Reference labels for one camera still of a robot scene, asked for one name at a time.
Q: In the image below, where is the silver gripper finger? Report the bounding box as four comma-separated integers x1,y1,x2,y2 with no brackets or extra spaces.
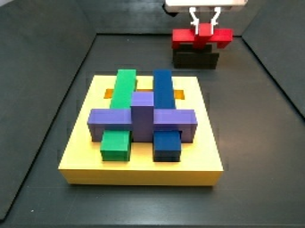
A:
189,7,199,35
211,7,222,29

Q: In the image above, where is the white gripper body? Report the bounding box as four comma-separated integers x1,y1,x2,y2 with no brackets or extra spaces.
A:
165,0,247,12

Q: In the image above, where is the red three-legged block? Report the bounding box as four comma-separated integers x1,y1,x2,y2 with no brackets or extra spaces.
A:
171,23,234,49

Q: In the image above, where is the yellow wooden base board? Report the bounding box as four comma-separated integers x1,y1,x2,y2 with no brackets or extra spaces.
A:
59,76,223,186

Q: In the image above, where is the purple cross block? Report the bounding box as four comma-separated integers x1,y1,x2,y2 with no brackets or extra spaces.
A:
87,92,198,143

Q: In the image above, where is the dark blue bar block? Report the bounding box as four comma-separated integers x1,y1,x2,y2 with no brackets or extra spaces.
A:
154,69,181,162

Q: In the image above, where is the green bar block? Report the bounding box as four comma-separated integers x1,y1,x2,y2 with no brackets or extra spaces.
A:
100,69,136,161

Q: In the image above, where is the black angle bracket stand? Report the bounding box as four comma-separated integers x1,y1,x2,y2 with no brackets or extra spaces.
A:
173,44,219,69

